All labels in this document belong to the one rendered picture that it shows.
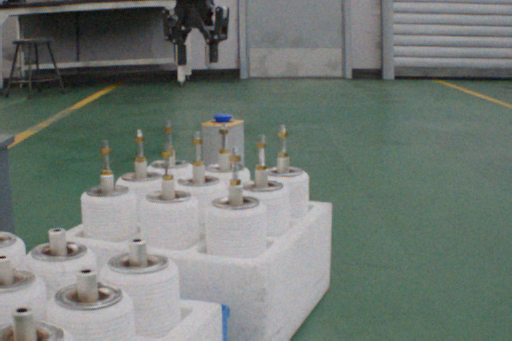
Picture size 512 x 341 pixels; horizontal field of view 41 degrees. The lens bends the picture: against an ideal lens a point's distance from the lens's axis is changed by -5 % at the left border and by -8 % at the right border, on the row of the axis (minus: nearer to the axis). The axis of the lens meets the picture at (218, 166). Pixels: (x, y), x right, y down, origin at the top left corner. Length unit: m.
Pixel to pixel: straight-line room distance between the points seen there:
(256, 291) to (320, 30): 5.42
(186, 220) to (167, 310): 0.32
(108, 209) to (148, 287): 0.38
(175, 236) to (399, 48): 5.43
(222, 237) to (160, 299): 0.29
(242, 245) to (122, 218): 0.22
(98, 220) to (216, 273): 0.23
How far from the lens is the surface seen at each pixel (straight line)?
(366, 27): 6.47
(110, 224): 1.21
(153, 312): 0.85
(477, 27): 6.66
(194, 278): 1.11
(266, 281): 1.07
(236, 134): 1.55
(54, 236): 0.92
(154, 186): 1.30
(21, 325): 0.67
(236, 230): 1.10
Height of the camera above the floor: 0.54
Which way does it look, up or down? 12 degrees down
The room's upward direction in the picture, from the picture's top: 1 degrees counter-clockwise
